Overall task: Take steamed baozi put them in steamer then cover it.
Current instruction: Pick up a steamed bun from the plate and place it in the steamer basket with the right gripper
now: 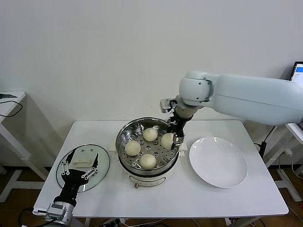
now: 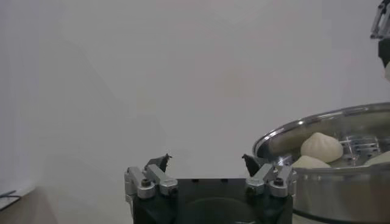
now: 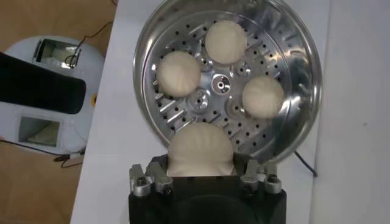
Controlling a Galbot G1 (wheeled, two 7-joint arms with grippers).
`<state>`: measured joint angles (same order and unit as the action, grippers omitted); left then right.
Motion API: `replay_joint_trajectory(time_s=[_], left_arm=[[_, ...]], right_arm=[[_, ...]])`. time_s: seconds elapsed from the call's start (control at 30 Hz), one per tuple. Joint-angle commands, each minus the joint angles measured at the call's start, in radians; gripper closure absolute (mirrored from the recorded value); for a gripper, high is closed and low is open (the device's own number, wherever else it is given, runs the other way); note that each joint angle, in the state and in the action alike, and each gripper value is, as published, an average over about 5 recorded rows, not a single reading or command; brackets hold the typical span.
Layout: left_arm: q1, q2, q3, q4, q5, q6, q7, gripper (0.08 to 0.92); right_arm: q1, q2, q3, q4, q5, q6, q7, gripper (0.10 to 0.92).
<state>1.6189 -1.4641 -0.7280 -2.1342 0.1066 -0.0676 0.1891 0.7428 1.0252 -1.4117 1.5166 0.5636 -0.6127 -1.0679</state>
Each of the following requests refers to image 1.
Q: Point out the white power strip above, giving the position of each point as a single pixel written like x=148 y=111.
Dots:
x=116 y=221

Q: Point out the white round plate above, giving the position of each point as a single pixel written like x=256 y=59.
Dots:
x=217 y=163

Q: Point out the round glass pot lid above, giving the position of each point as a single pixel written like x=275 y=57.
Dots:
x=81 y=162

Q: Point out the white steamed baozi bun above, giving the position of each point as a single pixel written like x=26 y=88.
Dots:
x=132 y=149
x=166 y=140
x=150 y=134
x=147 y=161

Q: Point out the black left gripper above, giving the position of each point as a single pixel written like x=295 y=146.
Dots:
x=71 y=180

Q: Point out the white side table with laptop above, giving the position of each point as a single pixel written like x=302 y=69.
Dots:
x=284 y=179

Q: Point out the grey open laptop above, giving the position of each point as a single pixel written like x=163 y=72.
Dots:
x=298 y=71

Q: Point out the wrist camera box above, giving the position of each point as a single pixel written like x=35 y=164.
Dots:
x=56 y=209
x=165 y=106

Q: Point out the perforated steel steamer basket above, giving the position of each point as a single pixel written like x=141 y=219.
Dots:
x=135 y=136

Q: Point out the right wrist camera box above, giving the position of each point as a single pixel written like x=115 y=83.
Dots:
x=165 y=106

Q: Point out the white electric cooker base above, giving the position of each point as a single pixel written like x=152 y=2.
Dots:
x=146 y=180

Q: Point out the dark flat device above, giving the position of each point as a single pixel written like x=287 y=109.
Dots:
x=7 y=96

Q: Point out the white wall power adapter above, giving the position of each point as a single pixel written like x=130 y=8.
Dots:
x=288 y=151

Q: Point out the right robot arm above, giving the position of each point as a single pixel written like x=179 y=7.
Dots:
x=248 y=94

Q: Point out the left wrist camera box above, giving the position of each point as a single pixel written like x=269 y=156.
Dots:
x=56 y=209

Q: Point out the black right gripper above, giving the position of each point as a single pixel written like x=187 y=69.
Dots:
x=179 y=124

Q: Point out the black power adapter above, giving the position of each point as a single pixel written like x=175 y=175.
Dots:
x=262 y=146

